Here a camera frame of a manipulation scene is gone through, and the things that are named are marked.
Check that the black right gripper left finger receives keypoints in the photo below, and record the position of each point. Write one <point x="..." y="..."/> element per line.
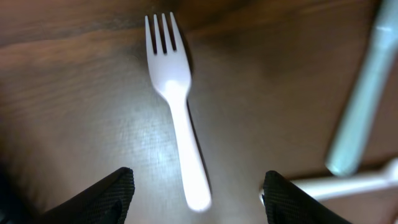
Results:
<point x="107" y="201"/>

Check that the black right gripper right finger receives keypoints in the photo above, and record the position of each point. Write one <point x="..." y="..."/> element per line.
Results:
<point x="285" y="203"/>

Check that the white plastic fork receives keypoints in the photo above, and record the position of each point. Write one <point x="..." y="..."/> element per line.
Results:
<point x="326" y="188"/>
<point x="171" y="78"/>

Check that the mint green plastic fork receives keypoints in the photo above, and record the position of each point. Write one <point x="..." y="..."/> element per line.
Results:
<point x="351" y="137"/>

